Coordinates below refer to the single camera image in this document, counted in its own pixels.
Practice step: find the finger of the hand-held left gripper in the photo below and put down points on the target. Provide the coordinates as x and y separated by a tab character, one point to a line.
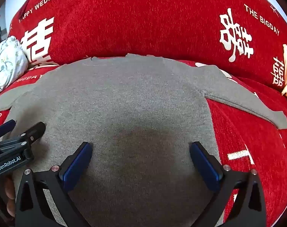
33	131
5	127

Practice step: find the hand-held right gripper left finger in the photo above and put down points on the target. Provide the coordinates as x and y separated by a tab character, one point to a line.
75	167

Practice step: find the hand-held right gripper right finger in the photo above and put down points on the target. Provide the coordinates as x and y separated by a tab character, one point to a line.
206	167

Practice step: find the grey knit sweater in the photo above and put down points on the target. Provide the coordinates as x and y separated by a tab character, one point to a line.
134	111

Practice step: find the person's left hand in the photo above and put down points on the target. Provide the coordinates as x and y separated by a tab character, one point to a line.
10	194

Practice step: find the white floral pillow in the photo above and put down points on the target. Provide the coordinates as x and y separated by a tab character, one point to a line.
6	61

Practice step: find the red printed sofa cover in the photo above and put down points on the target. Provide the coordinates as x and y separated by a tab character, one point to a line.
145	16

